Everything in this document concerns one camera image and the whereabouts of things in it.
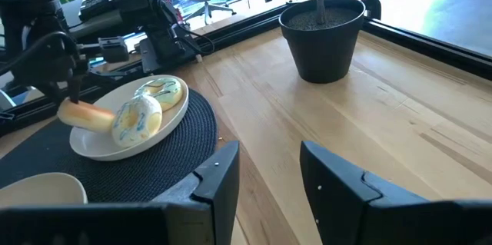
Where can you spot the large beige plate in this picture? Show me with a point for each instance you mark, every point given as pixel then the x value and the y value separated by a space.
pixel 38 189

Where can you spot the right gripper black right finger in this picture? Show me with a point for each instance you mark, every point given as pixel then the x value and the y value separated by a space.
pixel 346 210

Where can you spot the black plant pot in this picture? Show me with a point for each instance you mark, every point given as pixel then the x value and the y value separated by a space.
pixel 323 53

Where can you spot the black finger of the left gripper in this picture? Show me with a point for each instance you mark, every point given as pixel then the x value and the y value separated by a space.
pixel 75 91

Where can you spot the donut with green icing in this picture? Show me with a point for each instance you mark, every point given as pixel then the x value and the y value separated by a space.
pixel 86 116

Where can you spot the yellow glazed striped donut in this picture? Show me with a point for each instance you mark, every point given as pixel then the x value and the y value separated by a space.
pixel 169 93

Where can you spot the black round woven placemat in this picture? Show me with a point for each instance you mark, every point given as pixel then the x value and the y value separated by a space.
pixel 153 168

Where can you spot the small white plate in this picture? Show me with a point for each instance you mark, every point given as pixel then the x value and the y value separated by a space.
pixel 96 147

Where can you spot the white donut blue drizzle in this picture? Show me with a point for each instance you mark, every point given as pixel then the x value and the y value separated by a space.
pixel 148 122

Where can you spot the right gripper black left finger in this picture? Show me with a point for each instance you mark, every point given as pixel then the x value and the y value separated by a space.
pixel 215 199

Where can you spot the black table clamp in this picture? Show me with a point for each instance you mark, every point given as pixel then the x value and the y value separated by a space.
pixel 372 7

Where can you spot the black keyboard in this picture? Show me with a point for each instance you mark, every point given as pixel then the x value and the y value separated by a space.
pixel 94 2

